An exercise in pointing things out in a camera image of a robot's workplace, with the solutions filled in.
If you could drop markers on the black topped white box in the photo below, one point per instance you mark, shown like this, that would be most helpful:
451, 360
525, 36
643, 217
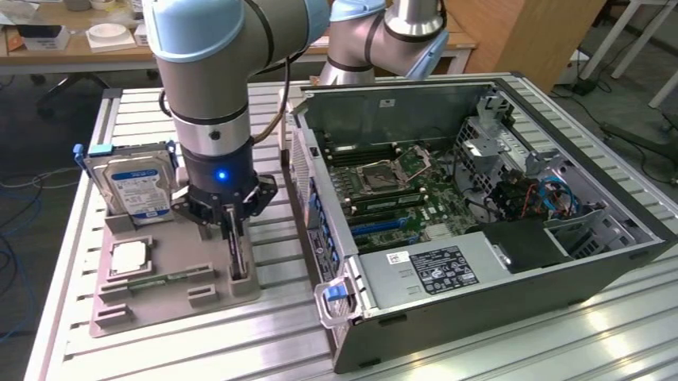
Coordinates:
41, 37

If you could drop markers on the metal socket cover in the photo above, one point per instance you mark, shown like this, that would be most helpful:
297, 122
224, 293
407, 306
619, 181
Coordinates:
415, 158

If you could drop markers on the black power adapter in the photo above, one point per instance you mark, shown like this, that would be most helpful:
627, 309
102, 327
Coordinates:
583, 87

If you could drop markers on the white round container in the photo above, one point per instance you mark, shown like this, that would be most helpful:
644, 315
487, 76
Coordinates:
108, 37

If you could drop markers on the gpu card with black fan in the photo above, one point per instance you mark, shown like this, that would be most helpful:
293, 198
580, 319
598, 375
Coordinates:
236, 246

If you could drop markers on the grey disk bay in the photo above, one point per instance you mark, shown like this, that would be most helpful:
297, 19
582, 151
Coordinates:
592, 234

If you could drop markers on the silver chipset heatsink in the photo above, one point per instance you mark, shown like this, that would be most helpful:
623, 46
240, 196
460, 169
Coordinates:
436, 232

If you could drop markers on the hard disk in blue caddy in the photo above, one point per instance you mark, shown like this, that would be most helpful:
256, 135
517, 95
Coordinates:
137, 186

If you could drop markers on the black plastic shroud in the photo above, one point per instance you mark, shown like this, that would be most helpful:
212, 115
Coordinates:
524, 246

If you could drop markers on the blue expansion slot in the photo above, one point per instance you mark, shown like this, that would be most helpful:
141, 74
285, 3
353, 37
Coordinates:
376, 226

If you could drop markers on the grey parts rack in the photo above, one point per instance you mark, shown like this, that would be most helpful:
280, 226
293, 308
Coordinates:
196, 258

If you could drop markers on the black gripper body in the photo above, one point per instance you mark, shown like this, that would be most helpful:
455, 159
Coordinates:
218, 174

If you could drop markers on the white table frame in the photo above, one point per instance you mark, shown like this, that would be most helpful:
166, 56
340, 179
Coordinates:
635, 39

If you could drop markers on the black chair base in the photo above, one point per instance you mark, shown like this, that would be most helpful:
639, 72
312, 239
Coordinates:
68, 89

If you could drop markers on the wooden cabinet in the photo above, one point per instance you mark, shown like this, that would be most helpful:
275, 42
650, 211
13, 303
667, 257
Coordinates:
529, 39

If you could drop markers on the CPU socket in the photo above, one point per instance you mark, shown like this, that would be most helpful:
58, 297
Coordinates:
377, 174

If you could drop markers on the white labelled box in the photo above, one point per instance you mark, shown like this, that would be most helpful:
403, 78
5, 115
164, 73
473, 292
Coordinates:
141, 35

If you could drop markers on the silver CPU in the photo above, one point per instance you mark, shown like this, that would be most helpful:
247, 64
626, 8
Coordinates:
129, 258

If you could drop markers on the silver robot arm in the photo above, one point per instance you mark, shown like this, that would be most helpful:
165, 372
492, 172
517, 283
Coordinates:
210, 79

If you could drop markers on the open black PC case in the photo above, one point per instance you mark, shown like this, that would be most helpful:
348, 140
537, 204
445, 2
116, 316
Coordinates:
476, 309

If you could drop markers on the grey power supply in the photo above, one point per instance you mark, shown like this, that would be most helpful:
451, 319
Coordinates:
433, 270

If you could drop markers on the green motherboard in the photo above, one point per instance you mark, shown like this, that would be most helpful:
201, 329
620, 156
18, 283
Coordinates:
439, 198

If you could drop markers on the blue case latch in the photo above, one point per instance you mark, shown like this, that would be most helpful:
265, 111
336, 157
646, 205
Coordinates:
333, 294

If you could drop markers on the black stand base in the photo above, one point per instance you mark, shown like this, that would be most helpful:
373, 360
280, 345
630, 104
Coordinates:
640, 135

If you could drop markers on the green RAM stick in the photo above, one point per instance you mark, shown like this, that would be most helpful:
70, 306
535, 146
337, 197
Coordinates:
385, 201
153, 279

